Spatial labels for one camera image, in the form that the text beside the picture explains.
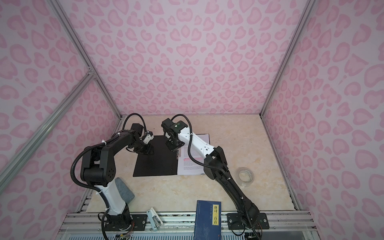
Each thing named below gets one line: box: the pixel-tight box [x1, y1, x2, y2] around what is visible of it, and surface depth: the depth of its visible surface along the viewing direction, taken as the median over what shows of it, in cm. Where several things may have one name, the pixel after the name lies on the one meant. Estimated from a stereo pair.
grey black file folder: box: [133, 135, 178, 177], surface depth 94 cm
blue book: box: [194, 200, 222, 240], surface depth 74 cm
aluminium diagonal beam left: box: [0, 70, 97, 192], surface depth 71 cm
